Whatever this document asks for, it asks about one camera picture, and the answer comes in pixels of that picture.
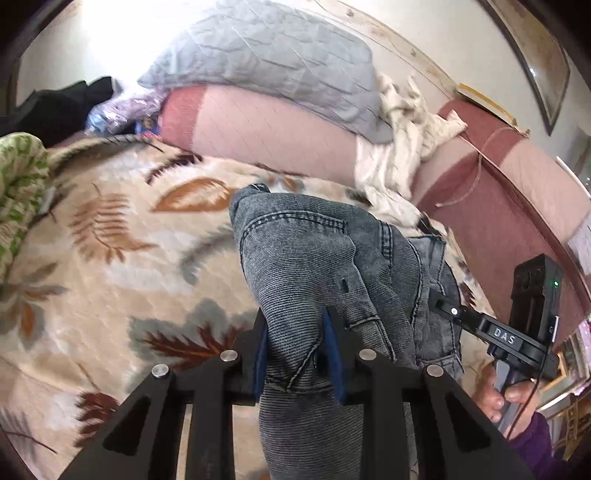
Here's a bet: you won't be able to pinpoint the grey denim pants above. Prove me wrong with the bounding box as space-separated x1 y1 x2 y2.
229 184 463 479

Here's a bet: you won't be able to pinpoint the purple sleeve forearm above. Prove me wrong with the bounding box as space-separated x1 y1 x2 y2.
509 413 566 480

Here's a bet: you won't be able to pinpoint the black clothing pile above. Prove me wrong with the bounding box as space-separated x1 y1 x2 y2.
1 77 113 147

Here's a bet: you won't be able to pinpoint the right hand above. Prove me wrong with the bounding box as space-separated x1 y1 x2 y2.
472 363 540 440

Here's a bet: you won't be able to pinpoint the pink red sofa backrest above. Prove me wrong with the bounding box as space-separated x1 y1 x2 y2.
412 100 590 341

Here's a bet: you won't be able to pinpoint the leaf pattern bed blanket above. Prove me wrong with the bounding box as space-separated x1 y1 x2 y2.
0 133 500 480

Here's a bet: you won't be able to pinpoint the cream printed garment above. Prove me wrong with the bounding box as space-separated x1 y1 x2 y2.
355 73 467 228

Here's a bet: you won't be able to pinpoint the yellow book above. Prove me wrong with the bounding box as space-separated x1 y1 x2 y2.
456 83 530 137

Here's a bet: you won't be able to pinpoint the green white folded quilt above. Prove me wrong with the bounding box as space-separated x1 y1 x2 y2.
1 133 50 282

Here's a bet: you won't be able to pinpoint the pink bolster cushion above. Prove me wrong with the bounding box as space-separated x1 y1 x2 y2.
159 84 356 187

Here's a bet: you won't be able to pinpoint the grey quilted pillow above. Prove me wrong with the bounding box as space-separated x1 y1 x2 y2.
138 1 393 144

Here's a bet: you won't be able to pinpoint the black camera box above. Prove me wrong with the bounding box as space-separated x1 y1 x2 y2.
509 254 564 345

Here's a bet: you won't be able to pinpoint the white charging cable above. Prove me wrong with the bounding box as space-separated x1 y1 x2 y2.
434 126 514 209

